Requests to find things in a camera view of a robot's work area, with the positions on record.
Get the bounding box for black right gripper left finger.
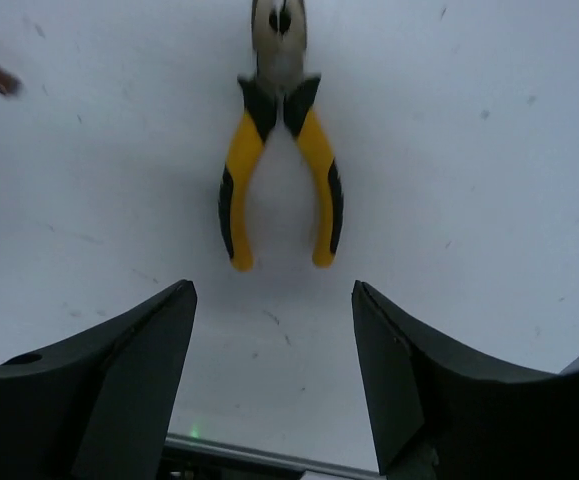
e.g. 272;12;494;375
0;280;197;479

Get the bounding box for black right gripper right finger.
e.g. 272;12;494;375
352;281;579;479

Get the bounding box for yellow black pliers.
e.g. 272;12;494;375
217;0;344;272

